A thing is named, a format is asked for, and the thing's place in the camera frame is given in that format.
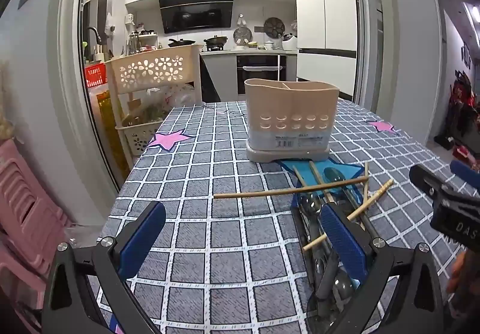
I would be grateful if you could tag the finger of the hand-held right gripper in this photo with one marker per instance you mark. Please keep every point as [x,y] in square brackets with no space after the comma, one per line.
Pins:
[467,173]
[423,178]

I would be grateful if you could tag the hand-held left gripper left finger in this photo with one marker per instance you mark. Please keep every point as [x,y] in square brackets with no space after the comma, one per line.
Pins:
[142,236]

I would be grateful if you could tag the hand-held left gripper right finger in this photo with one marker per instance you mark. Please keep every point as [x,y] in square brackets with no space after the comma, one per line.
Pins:
[343,240]

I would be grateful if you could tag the beige plastic utensil holder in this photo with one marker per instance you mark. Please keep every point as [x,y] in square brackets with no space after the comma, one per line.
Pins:
[292,105]

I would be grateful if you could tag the person's right hand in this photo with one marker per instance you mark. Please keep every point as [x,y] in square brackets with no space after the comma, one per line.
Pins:
[455,270]

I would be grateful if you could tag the pink star paper cutout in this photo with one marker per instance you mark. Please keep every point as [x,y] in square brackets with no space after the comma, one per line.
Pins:
[167,140]
[382,126]

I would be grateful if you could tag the pile of red bags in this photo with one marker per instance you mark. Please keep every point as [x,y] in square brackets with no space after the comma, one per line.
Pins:
[465,105]

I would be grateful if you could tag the grey checked tablecloth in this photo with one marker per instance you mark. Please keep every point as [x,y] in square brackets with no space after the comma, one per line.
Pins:
[210,244]

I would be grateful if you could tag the blue star paper cutout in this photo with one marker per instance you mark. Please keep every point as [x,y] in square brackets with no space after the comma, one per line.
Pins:
[352,173]

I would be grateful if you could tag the yellow oil bottle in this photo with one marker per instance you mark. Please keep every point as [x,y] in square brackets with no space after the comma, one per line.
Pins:
[108,131]

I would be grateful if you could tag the pink plastic stool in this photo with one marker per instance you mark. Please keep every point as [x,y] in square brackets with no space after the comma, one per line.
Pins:
[22,206]

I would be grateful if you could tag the clear plastic bags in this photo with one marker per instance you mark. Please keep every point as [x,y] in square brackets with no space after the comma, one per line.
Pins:
[176,96]

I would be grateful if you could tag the beige flower-cutout shelf rack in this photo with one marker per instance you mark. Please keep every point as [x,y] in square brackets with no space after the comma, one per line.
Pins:
[150,71]

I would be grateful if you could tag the red plastic basket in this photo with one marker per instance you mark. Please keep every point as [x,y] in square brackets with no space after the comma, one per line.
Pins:
[96,75]

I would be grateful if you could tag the black built-in oven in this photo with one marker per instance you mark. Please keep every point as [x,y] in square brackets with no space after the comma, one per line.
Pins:
[260,73]

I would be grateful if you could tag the white rice cooker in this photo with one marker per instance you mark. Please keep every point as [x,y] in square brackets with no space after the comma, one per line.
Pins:
[289,43]

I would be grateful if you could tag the white refrigerator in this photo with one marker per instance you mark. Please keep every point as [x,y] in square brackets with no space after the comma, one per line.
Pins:
[322,11]

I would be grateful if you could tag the black wok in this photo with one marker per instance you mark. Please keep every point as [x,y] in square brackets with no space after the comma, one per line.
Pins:
[182,42]

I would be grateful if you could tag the black lidded pot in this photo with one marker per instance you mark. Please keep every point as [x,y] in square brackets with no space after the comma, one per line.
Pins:
[215,41]

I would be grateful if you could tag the black kitchen faucet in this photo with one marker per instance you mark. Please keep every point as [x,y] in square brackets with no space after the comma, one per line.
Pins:
[93,32]

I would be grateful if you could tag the round metal steamer plate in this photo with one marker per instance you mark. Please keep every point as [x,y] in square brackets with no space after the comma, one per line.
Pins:
[242,35]

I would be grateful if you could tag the black range hood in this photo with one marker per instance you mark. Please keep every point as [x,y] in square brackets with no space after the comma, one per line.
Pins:
[197,11]

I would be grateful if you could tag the wall pictures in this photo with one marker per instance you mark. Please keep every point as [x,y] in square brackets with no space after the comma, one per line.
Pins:
[467,54]

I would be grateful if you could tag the dark round wall rack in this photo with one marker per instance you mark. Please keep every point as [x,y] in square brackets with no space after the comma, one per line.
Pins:
[273,26]

